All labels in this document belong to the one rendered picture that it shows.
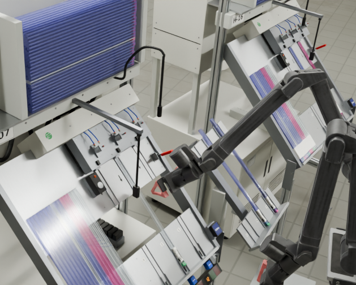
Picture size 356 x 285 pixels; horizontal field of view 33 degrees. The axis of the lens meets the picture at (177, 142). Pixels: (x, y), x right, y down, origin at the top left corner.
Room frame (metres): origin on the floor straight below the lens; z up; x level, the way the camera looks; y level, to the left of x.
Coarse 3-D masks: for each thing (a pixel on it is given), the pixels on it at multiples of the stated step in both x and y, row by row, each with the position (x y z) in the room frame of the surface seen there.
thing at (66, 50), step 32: (96, 0) 1.96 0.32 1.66; (128, 0) 2.01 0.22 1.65; (32, 32) 1.64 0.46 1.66; (64, 32) 1.75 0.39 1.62; (96, 32) 1.87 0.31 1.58; (128, 32) 2.02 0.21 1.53; (32, 64) 1.63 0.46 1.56; (64, 64) 1.75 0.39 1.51; (96, 64) 1.87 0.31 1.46; (128, 64) 2.02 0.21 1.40; (32, 96) 1.63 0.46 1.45; (64, 96) 1.74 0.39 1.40
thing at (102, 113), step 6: (72, 102) 1.81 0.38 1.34; (78, 102) 1.80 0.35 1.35; (84, 102) 1.80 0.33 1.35; (84, 108) 1.78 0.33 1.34; (90, 108) 1.77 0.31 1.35; (96, 108) 1.77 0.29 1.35; (102, 114) 1.74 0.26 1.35; (108, 114) 1.73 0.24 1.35; (114, 120) 1.71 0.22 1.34; (120, 120) 1.70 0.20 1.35; (126, 126) 1.68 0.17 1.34; (132, 126) 1.67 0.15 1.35; (138, 132) 1.65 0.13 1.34
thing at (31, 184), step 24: (144, 144) 2.00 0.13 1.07; (0, 168) 1.57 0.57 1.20; (24, 168) 1.62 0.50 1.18; (48, 168) 1.67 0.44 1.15; (72, 168) 1.73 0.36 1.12; (120, 168) 1.84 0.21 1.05; (144, 168) 1.91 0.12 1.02; (24, 192) 1.55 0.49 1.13; (48, 192) 1.60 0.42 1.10; (120, 192) 1.76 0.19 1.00; (24, 216) 1.49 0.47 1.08; (96, 216) 1.63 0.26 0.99
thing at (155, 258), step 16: (176, 224) 1.80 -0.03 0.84; (192, 224) 1.85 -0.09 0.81; (160, 240) 1.71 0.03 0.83; (176, 240) 1.75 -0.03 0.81; (192, 240) 1.79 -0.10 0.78; (208, 240) 1.83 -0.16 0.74; (144, 256) 1.62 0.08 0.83; (160, 256) 1.65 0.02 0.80; (192, 256) 1.73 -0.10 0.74; (144, 272) 1.57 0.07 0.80; (160, 272) 1.60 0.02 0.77; (176, 272) 1.64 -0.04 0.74
